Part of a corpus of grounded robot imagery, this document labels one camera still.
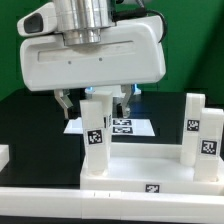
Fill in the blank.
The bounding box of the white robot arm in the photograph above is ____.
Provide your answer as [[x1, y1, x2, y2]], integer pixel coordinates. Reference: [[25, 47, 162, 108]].
[[17, 0, 167, 118]]

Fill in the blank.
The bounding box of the white desk top tray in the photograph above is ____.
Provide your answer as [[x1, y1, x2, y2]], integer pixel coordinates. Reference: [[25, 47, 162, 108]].
[[80, 142, 224, 196]]

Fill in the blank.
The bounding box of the fiducial marker sheet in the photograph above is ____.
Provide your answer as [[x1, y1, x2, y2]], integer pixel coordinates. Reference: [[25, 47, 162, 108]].
[[64, 117, 155, 137]]

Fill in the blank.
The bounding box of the white front fence rail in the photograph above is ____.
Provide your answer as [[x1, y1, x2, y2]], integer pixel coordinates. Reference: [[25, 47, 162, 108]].
[[0, 187, 224, 224]]

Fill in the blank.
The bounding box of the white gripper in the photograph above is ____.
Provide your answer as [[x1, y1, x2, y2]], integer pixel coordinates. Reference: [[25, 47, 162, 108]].
[[17, 2, 166, 119]]

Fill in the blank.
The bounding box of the white left fence block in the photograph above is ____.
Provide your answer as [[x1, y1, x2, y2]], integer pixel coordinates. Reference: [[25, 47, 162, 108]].
[[0, 145, 9, 172]]

